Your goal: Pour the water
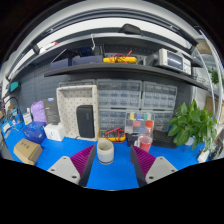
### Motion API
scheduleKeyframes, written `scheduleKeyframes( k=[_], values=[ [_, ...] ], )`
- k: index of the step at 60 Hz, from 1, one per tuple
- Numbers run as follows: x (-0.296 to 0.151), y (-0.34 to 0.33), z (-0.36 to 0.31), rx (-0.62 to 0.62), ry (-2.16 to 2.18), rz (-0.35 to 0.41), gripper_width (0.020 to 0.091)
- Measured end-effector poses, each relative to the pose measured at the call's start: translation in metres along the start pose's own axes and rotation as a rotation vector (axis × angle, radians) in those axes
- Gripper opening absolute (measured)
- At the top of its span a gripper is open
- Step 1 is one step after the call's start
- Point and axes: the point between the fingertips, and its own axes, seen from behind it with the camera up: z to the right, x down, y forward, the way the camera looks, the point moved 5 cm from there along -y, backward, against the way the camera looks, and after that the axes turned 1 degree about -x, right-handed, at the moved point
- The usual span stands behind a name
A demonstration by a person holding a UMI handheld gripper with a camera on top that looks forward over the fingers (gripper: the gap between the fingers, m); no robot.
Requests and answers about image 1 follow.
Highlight small white box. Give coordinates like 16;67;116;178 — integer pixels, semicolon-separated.
22;111;34;126

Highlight dark grey upright box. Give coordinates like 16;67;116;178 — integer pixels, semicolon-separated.
42;97;61;126

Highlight white perforated tray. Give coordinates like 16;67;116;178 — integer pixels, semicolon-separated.
55;84;100;142

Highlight clear organizer box coloured parts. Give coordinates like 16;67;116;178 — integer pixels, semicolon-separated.
124;111;155;135

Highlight black zip case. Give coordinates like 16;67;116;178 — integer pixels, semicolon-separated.
152;129;179;149

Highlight brown cardboard box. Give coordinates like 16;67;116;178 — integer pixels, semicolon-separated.
13;138;44;166

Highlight blue product box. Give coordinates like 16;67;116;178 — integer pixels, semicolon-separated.
22;121;48;145

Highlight yellow multimeter with red leads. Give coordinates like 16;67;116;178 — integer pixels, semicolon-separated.
104;126;127;144

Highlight white product box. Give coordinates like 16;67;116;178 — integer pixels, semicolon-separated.
43;122;66;142

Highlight black rectangular speaker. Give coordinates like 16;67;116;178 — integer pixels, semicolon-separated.
75;104;96;139

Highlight dark wall shelf unit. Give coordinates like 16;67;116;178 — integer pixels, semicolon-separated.
6;14;209;91

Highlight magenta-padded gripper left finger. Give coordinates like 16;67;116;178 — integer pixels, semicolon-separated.
47;144;98;188

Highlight small black white-labelled box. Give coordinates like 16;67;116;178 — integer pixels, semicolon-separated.
126;132;141;148

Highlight green potted plant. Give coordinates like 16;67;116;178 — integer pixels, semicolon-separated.
167;99;218;151

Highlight red-capped clear drink bottle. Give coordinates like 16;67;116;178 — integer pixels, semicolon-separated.
138;119;155;153

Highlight white metal rack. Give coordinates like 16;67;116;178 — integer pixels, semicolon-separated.
193;29;224;118

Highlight purple plastic bag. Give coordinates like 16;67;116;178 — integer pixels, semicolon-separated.
30;100;48;124

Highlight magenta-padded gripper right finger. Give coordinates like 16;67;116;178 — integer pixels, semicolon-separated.
130;145;179;188

